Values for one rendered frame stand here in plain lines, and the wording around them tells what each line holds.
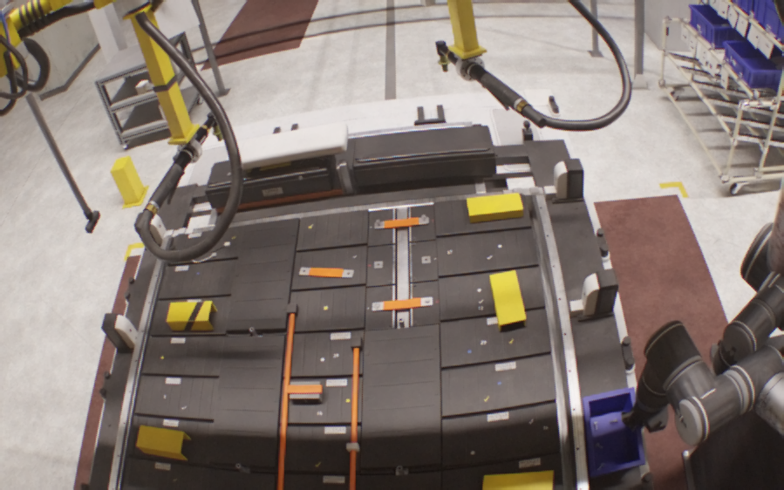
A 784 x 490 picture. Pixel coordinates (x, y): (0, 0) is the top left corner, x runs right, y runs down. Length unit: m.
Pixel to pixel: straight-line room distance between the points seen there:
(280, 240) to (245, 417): 0.61
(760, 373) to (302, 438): 1.08
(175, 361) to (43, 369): 2.09
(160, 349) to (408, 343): 0.72
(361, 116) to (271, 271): 0.99
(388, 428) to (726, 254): 2.36
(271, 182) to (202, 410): 0.78
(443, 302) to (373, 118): 1.12
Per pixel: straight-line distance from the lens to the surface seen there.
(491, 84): 1.58
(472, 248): 1.72
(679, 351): 1.13
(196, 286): 1.86
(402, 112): 2.54
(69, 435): 3.27
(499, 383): 1.46
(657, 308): 2.91
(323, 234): 1.84
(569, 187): 2.00
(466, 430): 1.40
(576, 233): 1.93
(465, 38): 1.61
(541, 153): 2.22
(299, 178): 1.92
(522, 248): 1.71
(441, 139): 1.92
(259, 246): 1.86
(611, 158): 3.66
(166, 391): 1.68
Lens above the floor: 2.27
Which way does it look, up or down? 46 degrees down
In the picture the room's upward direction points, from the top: 14 degrees counter-clockwise
